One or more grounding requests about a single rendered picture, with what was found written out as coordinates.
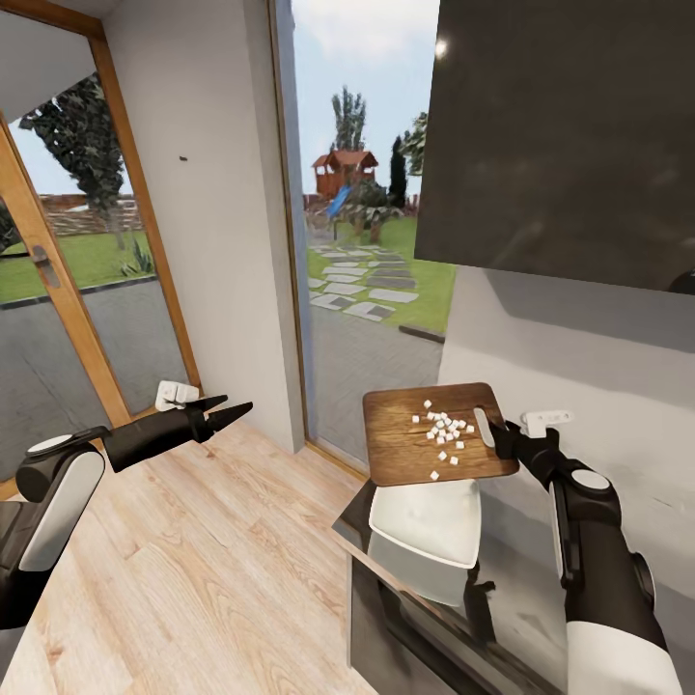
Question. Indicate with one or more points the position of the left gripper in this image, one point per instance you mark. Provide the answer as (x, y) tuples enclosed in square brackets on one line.
[(165, 430)]

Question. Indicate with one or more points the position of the cutting board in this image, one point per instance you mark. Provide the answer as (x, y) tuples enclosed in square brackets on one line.
[(400, 453)]

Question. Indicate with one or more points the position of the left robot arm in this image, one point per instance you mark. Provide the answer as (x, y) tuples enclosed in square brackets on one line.
[(58, 478)]

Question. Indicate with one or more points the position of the door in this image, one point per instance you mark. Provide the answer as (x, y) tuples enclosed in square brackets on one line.
[(90, 321)]

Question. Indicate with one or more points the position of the cabinet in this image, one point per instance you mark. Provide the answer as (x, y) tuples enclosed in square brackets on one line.
[(561, 141)]

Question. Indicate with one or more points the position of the bowl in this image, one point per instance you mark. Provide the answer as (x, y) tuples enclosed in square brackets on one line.
[(418, 518)]

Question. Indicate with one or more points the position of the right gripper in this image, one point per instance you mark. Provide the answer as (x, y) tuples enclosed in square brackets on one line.
[(516, 445)]

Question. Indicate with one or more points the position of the fixed window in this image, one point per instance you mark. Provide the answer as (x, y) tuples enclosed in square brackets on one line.
[(352, 86)]

